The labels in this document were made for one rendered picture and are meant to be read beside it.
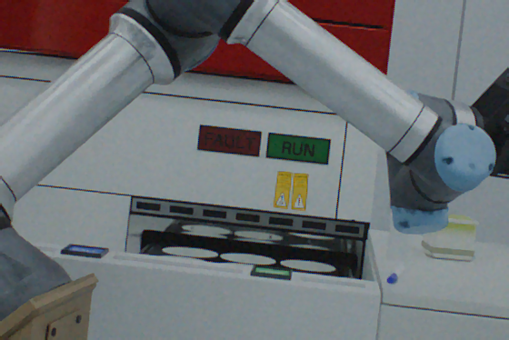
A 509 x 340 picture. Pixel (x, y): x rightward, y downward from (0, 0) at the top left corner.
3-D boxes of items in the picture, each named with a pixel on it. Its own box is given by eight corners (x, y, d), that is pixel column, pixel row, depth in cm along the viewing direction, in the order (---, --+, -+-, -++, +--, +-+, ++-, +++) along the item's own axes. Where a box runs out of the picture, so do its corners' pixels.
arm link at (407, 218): (413, 217, 145) (404, 135, 148) (384, 236, 155) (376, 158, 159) (471, 217, 147) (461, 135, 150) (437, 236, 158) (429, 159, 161)
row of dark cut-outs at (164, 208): (132, 210, 217) (133, 197, 217) (363, 237, 216) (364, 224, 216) (131, 211, 217) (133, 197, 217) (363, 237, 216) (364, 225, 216)
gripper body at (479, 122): (484, 159, 175) (428, 149, 168) (506, 108, 173) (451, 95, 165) (517, 181, 169) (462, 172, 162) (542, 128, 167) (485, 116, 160)
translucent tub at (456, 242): (419, 250, 194) (424, 210, 194) (462, 255, 195) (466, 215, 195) (430, 258, 187) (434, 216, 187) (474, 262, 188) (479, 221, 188)
